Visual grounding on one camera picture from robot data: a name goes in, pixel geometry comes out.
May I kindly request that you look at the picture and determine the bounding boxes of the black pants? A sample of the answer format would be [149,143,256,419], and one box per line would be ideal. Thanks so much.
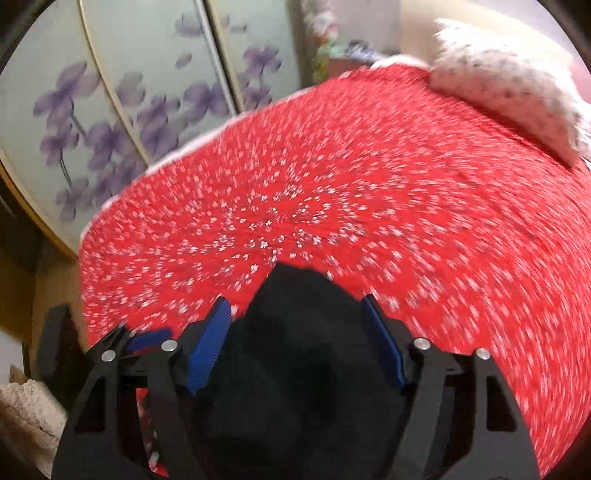
[203,263,416,480]

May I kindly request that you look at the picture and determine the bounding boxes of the wardrobe door with purple flowers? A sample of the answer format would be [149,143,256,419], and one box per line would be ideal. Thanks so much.
[0,28,153,257]
[205,0,315,114]
[81,0,241,167]

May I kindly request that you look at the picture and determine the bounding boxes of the beige fluffy cloth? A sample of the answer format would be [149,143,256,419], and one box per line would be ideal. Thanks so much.
[0,367,70,468]

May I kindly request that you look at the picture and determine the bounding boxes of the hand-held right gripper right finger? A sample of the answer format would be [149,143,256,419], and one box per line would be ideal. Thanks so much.
[360,294,541,480]

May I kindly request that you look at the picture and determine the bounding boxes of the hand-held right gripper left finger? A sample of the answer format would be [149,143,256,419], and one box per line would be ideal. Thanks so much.
[51,295,232,480]

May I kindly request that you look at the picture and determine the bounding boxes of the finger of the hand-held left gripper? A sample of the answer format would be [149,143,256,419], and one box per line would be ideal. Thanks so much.
[115,323,172,355]

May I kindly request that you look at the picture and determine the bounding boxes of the white floral pillow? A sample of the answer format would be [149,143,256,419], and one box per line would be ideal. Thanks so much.
[429,18,591,169]

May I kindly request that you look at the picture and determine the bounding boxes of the bed headboard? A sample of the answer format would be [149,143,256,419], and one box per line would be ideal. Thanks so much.
[399,0,575,70]

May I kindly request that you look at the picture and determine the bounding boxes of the wooden nightstand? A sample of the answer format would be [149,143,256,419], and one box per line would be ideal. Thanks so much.
[323,42,399,83]

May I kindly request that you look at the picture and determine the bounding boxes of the red floral bedspread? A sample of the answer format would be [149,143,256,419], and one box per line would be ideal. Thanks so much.
[78,62,591,478]

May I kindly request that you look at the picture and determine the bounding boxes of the plush toy stack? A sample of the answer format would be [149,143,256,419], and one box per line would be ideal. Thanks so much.
[300,0,341,43]

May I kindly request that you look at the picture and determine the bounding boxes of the green toy figure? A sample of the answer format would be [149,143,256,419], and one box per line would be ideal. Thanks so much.
[311,44,334,85]

